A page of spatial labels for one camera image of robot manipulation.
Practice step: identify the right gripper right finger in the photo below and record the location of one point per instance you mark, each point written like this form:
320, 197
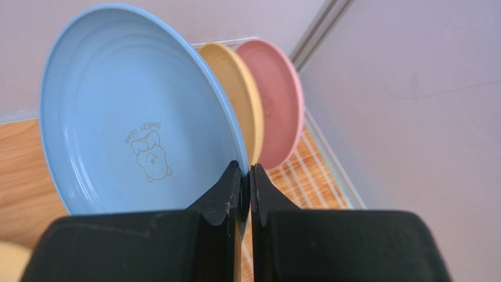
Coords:
266, 199

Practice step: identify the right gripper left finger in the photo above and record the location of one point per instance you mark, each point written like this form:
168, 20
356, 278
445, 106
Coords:
219, 233

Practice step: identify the blue plate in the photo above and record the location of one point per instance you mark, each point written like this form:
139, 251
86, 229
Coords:
131, 117

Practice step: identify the cream yellow plate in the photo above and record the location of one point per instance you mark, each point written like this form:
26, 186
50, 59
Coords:
14, 259

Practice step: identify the pink plate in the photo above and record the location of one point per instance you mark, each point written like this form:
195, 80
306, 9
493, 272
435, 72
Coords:
282, 99

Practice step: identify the tan yellow plate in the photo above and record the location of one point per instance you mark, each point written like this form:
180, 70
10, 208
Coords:
242, 91

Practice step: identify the white wire dish rack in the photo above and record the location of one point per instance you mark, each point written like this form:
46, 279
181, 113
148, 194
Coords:
306, 177

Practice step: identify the right aluminium frame post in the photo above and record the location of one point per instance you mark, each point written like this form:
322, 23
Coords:
330, 14

